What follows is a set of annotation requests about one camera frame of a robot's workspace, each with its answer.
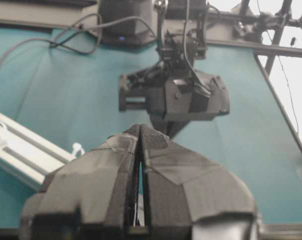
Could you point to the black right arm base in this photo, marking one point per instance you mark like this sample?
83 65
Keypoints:
138 22

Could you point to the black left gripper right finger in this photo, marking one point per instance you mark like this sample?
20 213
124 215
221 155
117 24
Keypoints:
190 197

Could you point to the aluminium extrusion rail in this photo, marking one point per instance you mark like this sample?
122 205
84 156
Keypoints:
28 156

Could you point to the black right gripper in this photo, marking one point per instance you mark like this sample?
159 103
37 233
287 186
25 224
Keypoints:
173 100

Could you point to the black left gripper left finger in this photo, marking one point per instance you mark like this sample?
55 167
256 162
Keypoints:
93 197

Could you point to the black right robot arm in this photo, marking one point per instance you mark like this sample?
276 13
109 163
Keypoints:
181 37

